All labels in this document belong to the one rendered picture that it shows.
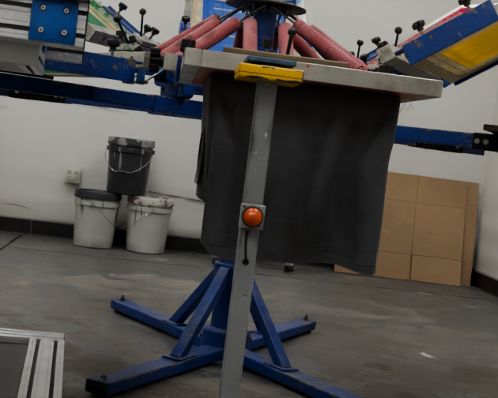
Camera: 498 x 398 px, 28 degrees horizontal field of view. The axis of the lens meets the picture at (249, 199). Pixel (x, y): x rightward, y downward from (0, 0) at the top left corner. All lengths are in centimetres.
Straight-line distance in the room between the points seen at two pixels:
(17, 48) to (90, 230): 455
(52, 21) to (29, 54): 12
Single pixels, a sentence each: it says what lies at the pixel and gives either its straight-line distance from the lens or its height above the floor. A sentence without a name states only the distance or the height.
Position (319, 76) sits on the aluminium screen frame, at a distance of 223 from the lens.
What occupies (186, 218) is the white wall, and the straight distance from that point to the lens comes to 695.
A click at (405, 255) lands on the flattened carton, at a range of 704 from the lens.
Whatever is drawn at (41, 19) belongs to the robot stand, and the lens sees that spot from 201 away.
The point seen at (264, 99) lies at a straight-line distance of 202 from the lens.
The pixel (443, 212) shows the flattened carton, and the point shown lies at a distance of 715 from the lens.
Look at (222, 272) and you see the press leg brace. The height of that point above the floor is 33.
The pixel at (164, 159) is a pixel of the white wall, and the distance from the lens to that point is 693.
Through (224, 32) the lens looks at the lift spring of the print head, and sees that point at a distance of 348.
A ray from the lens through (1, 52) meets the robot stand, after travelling 210.
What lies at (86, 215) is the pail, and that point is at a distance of 659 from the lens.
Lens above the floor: 79
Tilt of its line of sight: 3 degrees down
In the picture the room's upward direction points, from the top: 7 degrees clockwise
